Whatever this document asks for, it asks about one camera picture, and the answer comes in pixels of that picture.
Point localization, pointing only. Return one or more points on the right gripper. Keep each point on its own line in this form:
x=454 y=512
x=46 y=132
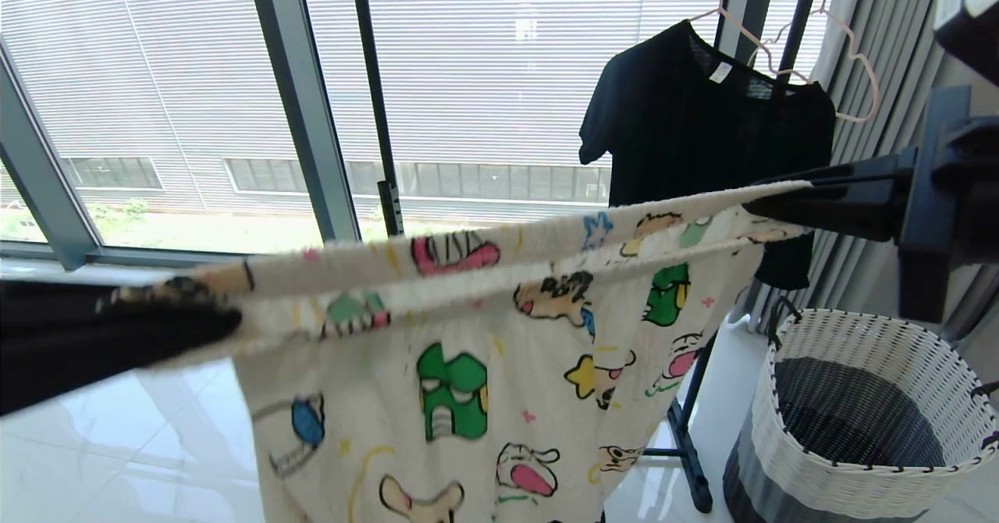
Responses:
x=933 y=195

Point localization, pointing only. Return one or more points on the pink clothes hanger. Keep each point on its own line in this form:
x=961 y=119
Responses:
x=741 y=30
x=876 y=94

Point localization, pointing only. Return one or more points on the black garment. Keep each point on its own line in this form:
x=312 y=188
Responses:
x=702 y=140

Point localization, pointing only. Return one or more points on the cream printed garment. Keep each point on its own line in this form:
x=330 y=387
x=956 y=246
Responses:
x=468 y=312

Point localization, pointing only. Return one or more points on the white laundry basket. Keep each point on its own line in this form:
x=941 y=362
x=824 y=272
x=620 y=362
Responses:
x=858 y=351

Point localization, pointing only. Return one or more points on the black clothes rack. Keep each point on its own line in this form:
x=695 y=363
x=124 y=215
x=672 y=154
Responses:
x=375 y=78

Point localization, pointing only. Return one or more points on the beige curtain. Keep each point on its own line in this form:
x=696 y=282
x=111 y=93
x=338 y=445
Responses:
x=882 y=55

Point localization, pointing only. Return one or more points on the window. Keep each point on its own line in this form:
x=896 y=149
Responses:
x=156 y=78

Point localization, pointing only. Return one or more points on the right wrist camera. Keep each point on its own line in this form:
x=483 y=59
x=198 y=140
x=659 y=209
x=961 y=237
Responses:
x=972 y=8

